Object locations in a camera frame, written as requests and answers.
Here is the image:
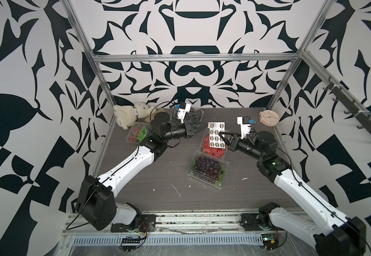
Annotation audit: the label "white fruit sticker sheet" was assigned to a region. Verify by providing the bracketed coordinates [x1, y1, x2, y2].
[207, 122, 226, 149]

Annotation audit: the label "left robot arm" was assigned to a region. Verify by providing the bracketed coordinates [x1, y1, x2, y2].
[76, 112, 207, 230]

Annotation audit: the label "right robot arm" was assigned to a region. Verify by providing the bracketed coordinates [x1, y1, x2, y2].
[219, 131, 369, 256]

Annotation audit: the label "empty stacked clamshell boxes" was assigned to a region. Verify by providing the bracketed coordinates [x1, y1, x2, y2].
[171, 104, 204, 123]

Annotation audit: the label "strawberry clamshell box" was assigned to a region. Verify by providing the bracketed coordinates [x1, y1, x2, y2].
[199, 129, 227, 160]

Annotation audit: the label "purple grape clamshell box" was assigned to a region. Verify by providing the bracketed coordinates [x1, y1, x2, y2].
[188, 151, 229, 189]

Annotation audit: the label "beige alarm clock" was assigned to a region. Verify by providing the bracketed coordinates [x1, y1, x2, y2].
[259, 110, 280, 127]

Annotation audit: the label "green grape clamshell box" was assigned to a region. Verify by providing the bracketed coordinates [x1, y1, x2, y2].
[126, 122, 151, 144]

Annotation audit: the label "white plush toy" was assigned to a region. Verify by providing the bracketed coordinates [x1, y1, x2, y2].
[113, 102, 155, 130]

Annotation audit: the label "right black controller board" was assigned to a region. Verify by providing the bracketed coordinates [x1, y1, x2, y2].
[261, 234, 279, 251]

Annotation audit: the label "black controller board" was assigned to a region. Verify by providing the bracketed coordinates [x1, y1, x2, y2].
[120, 237, 143, 252]
[261, 234, 279, 251]

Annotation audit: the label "left black controller board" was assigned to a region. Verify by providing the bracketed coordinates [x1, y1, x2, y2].
[120, 237, 143, 252]

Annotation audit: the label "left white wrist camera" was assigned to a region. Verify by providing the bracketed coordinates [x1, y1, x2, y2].
[176, 102, 191, 124]

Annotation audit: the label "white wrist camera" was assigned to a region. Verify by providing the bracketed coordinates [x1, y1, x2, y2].
[237, 116, 257, 139]
[176, 102, 191, 124]

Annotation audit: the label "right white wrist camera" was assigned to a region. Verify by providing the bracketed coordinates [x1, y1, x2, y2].
[237, 116, 257, 139]

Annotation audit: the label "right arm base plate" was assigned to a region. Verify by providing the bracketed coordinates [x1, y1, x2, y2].
[239, 212, 279, 231]

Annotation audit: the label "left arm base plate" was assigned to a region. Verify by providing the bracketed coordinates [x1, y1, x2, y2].
[111, 214, 157, 233]

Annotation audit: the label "black wall hook rail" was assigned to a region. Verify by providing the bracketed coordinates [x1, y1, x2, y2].
[324, 76, 371, 135]

